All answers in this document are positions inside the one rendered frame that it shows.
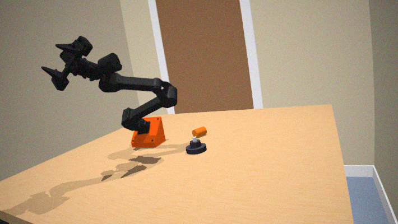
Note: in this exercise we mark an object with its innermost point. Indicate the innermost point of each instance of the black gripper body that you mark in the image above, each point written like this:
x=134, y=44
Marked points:
x=77, y=65

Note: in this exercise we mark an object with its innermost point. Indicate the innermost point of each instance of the brown cylinder with hole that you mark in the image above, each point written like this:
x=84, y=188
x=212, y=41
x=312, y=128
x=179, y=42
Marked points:
x=199, y=132

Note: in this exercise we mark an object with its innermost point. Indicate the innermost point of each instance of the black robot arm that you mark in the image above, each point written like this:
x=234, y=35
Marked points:
x=132, y=119

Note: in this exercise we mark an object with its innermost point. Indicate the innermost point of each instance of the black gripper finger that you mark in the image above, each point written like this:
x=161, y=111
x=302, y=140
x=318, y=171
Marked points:
x=74, y=48
x=55, y=75

